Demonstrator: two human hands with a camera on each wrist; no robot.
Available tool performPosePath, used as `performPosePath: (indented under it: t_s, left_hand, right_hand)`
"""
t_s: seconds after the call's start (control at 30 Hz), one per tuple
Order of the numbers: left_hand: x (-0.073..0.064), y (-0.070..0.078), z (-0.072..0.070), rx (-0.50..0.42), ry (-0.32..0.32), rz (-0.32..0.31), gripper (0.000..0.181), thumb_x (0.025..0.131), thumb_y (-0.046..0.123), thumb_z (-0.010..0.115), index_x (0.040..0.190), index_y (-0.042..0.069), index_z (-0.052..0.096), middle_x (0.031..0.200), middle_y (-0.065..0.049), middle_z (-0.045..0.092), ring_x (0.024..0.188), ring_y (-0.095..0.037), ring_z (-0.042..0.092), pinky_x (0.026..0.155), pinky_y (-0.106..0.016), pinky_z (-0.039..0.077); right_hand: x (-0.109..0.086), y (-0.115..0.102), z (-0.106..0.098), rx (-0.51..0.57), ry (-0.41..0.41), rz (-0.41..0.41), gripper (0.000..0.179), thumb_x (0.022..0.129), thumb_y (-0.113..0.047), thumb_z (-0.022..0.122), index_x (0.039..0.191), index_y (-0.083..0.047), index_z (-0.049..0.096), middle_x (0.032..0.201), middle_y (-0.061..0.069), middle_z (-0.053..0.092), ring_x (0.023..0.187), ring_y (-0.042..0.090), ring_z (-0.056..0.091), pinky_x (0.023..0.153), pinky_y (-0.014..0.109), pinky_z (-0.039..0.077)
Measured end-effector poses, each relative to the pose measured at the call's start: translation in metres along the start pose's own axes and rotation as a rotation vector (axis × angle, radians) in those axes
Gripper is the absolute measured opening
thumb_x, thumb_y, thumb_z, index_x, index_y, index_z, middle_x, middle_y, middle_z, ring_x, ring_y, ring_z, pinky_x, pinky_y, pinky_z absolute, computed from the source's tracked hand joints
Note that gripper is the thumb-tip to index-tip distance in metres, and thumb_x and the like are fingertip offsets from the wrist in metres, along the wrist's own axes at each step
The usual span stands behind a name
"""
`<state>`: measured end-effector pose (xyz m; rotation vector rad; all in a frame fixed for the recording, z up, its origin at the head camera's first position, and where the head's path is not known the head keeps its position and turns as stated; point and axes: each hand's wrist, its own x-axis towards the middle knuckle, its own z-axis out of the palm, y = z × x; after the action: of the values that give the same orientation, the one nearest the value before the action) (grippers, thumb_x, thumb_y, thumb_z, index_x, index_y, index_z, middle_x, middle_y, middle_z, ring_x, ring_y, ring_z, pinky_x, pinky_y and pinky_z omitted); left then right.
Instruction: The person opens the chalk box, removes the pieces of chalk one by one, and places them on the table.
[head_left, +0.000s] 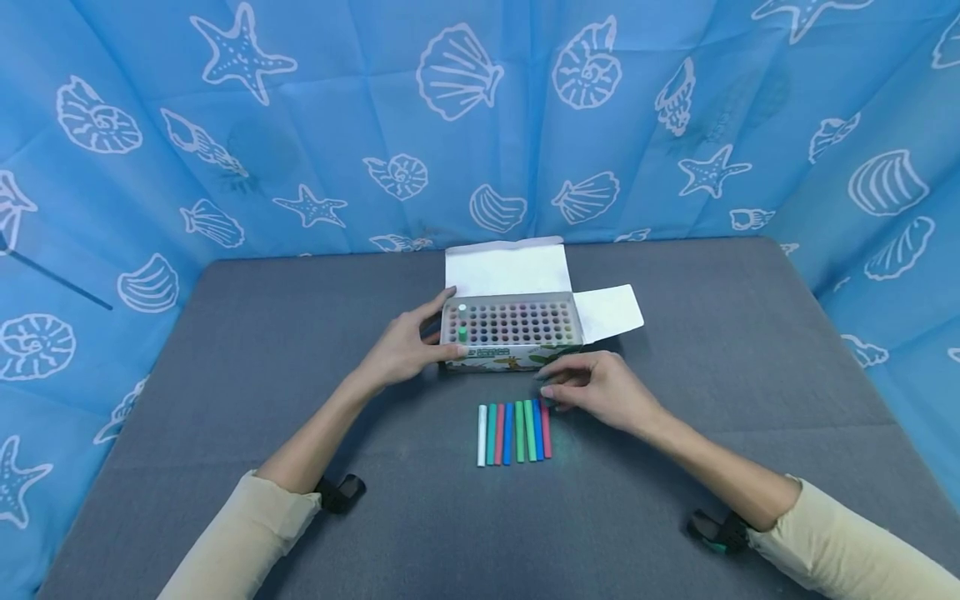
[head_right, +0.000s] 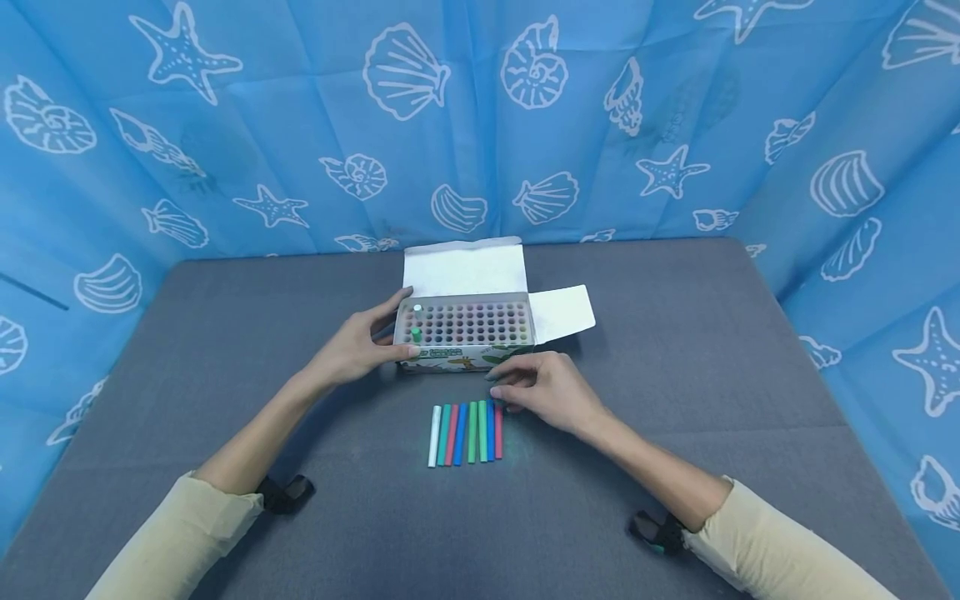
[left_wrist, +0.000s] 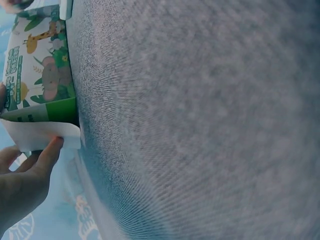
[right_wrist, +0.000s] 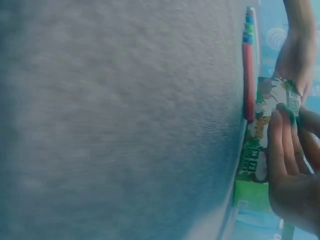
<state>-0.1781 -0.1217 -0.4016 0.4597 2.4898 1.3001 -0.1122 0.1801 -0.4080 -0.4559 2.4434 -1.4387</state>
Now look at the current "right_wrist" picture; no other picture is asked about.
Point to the person's left fingers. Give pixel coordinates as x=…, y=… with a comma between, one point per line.
x=303, y=87

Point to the person's right thumb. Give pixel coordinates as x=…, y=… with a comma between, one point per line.
x=311, y=125

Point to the person's right fingers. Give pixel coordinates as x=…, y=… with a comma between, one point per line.
x=282, y=140

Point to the person's right hand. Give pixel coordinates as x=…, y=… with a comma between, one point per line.
x=295, y=190

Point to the red stick with coloured end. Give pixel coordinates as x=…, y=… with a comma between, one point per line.
x=248, y=82

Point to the green printed carton box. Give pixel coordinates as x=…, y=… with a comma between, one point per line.
x=260, y=130

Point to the person's left hand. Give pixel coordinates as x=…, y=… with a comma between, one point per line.
x=300, y=45

